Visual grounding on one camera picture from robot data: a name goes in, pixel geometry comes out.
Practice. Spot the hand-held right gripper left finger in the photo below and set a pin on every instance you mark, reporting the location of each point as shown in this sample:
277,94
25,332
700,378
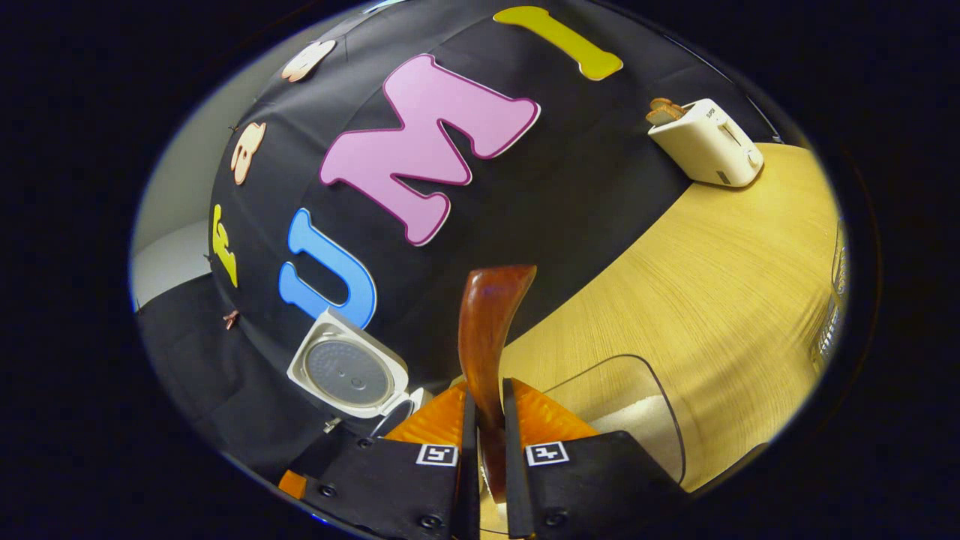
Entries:
390,487

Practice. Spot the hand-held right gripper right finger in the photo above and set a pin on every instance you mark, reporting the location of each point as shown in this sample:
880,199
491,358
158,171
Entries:
592,487

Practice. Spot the white rice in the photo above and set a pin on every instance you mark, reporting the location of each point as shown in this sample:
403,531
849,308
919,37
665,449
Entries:
645,427

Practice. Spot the white rice cooker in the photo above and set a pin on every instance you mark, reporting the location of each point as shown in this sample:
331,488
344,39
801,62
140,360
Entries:
349,371

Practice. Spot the brown wooden spoon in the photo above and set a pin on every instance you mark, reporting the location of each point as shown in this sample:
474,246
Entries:
487,337

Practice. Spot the white clip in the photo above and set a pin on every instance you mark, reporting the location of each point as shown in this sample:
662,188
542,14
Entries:
332,425

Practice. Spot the clear plastic container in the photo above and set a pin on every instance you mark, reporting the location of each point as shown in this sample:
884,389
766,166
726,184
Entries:
637,382

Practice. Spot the copper clip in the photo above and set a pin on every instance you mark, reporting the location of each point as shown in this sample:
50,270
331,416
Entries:
231,319

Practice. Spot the black backdrop cloth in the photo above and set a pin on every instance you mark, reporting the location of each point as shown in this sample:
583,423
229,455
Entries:
562,202

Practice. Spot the white toaster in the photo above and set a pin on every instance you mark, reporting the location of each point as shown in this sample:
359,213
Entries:
705,146

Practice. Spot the brown toast slice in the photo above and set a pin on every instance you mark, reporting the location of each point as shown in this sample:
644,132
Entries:
664,114
661,102

